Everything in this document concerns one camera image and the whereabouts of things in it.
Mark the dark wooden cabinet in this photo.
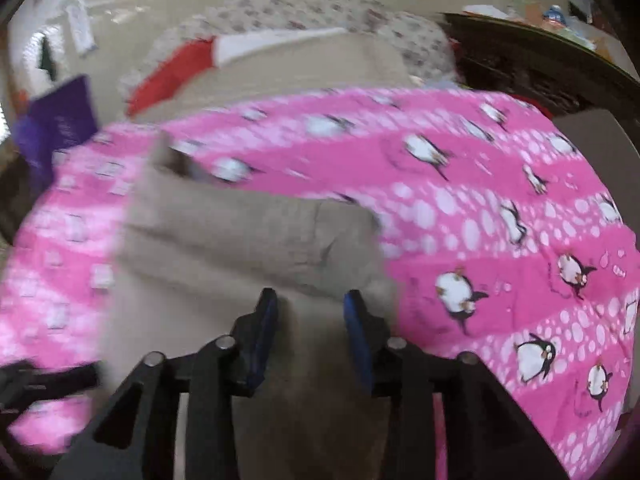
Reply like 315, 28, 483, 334
442, 12, 640, 122

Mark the clutter of bottles and packets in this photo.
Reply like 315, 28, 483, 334
462, 0, 632, 62

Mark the dark green hanging cloth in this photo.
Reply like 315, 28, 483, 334
37, 35, 59, 82

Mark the purple bag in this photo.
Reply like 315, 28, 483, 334
12, 75, 99, 189

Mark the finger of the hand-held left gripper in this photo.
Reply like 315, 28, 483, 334
0, 360, 101, 443

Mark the red cushion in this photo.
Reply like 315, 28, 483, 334
125, 37, 219, 117

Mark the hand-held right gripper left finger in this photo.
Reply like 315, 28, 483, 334
50, 287, 281, 480

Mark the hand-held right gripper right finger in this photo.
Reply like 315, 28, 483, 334
342, 289, 571, 480

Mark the beige garment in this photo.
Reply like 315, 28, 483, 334
100, 132, 402, 480

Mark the floral bed sheet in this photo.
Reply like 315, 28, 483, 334
120, 0, 459, 92

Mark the pink penguin print blanket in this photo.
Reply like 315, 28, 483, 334
0, 87, 639, 480

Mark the white cloth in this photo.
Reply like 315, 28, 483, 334
212, 27, 347, 69

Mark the beige striped pillow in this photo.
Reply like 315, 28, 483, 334
132, 37, 412, 124

